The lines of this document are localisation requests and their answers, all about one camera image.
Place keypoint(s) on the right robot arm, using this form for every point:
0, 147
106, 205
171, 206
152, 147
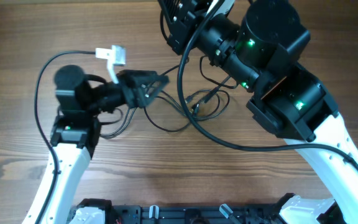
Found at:
261, 54

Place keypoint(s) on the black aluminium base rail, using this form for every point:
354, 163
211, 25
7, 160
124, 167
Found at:
92, 210

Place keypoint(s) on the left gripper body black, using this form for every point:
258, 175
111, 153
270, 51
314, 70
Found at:
131, 100

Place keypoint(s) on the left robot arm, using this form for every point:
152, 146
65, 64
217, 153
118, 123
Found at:
76, 131

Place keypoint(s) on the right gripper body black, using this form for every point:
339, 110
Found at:
199, 12

